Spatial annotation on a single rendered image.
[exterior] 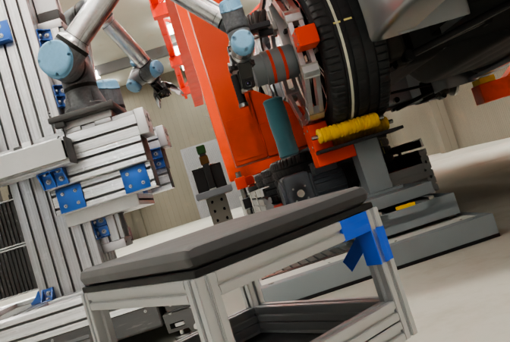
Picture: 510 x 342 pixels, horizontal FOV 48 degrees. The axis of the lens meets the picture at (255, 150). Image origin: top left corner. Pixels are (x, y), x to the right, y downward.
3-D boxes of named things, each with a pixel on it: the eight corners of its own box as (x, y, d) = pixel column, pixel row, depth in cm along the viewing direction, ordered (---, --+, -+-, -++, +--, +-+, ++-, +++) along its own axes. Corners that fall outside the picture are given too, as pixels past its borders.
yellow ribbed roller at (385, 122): (397, 126, 234) (392, 113, 235) (328, 147, 232) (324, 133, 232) (392, 128, 240) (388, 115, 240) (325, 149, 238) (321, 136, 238)
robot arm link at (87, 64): (102, 85, 210) (91, 50, 211) (89, 78, 196) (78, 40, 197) (70, 95, 210) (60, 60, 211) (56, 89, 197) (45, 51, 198)
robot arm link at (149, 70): (97, -15, 260) (169, 65, 280) (83, -5, 267) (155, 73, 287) (83, -2, 253) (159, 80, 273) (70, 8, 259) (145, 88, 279)
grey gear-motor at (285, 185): (392, 221, 251) (367, 145, 254) (301, 251, 248) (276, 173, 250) (381, 220, 269) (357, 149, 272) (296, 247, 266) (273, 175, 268)
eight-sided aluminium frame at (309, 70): (333, 110, 209) (288, -30, 212) (316, 115, 208) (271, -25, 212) (310, 129, 263) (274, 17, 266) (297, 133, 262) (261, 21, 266)
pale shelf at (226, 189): (232, 189, 263) (231, 183, 263) (196, 201, 262) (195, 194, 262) (231, 192, 306) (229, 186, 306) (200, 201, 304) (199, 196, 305)
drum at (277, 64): (309, 70, 230) (297, 36, 231) (257, 85, 228) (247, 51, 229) (303, 77, 244) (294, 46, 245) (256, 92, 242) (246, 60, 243)
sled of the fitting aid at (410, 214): (461, 214, 206) (452, 189, 206) (366, 246, 203) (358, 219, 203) (414, 212, 255) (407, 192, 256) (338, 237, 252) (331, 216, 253)
